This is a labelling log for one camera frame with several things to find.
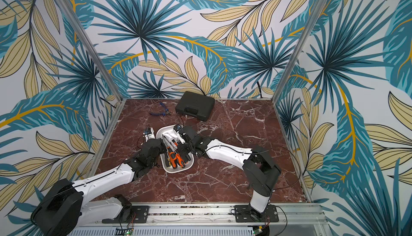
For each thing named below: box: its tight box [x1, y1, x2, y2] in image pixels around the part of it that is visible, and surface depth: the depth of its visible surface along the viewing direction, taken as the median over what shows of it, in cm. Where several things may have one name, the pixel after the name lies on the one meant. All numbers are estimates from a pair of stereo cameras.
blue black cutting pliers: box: [149, 102, 172, 116], surface depth 112 cm
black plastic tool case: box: [175, 91, 216, 122], surface depth 112 cm
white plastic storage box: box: [156, 124, 195, 174], surface depth 87 cm
